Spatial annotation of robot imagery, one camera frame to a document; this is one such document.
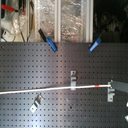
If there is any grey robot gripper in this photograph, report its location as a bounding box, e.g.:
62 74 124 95
111 81 128 93

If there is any white cable with red band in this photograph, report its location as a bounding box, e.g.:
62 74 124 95
0 83 112 96

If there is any right blue spring clamp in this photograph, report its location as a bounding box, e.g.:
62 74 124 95
89 34 102 53

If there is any blue spring clamp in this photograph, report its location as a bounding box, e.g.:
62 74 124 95
38 29 57 52
89 34 102 53

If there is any left blue spring clamp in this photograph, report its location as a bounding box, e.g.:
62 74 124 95
38 29 57 52

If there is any lower left metal clip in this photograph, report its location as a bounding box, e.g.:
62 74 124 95
30 95 44 113

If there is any dark perforated pegboard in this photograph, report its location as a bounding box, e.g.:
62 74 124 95
0 43 128 128

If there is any right metal cable clip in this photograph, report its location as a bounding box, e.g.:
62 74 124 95
107 88 115 102

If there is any metal cable clip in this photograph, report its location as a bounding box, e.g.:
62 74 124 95
70 71 77 90
107 88 115 102

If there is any upper metal cable clip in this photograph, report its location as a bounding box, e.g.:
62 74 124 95
70 71 77 90

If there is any white aluminium frame rail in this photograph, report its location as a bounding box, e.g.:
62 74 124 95
54 0 61 42

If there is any red handled tool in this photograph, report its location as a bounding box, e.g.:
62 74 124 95
1 4 25 15

